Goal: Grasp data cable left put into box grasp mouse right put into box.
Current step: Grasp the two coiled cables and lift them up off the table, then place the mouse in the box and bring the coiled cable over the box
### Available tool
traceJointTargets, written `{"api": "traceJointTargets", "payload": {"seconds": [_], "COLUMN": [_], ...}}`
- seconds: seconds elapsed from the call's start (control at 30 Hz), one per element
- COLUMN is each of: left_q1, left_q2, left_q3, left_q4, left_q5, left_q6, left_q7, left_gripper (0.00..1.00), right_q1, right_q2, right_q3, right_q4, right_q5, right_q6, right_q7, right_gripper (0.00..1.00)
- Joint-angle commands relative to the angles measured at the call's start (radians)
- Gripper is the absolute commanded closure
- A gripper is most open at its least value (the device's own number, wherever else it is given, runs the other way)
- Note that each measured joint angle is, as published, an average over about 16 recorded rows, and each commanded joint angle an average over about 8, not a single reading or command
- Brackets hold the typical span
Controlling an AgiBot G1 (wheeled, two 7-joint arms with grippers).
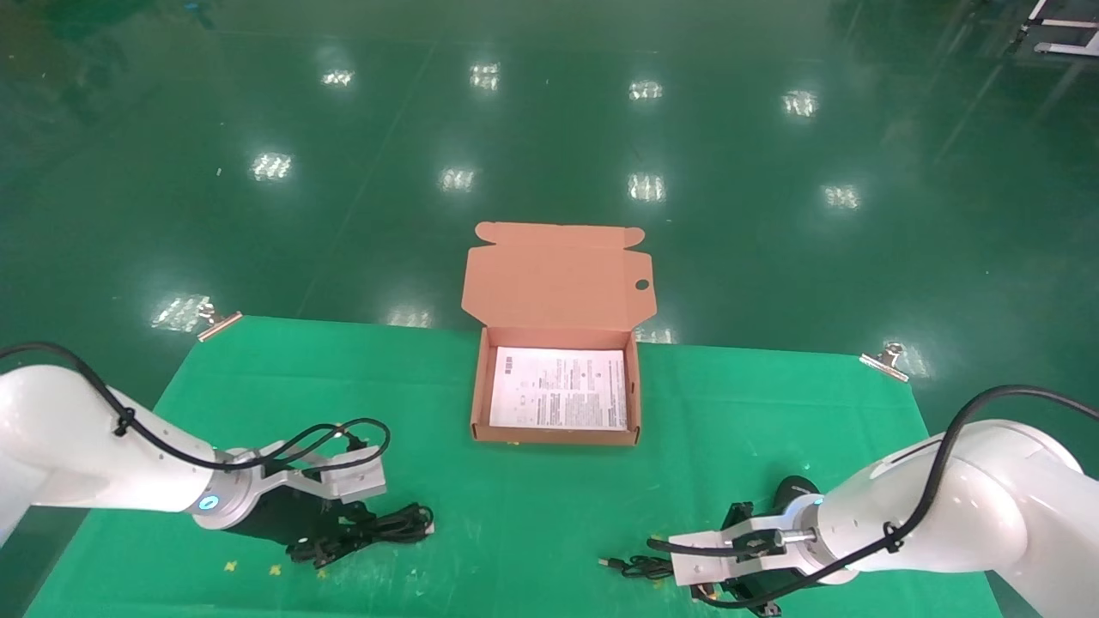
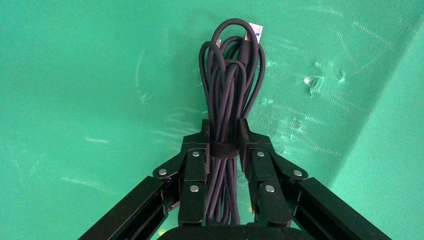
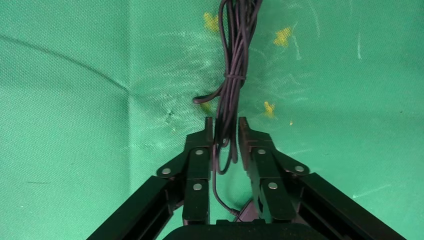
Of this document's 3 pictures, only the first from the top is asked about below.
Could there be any white printed instruction sheet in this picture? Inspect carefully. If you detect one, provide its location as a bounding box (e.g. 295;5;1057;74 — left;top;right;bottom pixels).
489;346;629;432

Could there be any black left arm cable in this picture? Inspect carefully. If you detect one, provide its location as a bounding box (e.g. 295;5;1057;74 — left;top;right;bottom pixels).
0;342;392;473

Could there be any white metal frame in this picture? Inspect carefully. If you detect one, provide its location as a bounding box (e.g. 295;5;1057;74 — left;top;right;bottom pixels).
1017;0;1099;57

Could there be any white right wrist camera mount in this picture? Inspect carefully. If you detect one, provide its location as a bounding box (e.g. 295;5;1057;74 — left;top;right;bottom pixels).
670;513;827;589

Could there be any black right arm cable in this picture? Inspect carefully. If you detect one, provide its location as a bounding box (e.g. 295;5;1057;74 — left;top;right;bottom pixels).
647;385;1099;612

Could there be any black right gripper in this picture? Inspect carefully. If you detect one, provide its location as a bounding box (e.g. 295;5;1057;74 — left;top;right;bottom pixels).
700;475;823;618

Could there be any brown cardboard mailer box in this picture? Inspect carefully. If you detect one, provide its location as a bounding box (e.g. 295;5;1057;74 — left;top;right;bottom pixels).
461;221;658;447

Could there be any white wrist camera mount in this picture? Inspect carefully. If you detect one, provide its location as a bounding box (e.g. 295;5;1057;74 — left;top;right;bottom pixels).
670;513;827;589
262;440;387;505

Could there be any green table cloth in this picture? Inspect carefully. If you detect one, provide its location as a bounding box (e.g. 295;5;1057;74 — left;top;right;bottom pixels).
26;315;1001;618

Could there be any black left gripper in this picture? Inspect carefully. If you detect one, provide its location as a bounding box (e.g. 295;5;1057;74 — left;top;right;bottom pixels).
225;488;379;567

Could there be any black data cable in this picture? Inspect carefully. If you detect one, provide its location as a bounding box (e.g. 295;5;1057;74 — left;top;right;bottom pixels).
288;502;436;569

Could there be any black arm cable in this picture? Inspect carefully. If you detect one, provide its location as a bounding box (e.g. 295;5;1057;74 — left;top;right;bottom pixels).
647;385;1099;612
0;342;392;473

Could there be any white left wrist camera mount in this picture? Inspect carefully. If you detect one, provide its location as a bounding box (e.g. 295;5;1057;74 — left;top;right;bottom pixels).
262;440;387;505

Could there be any metal binder clip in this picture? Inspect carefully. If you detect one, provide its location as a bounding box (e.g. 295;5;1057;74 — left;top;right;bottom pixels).
860;342;911;383
196;300;244;342

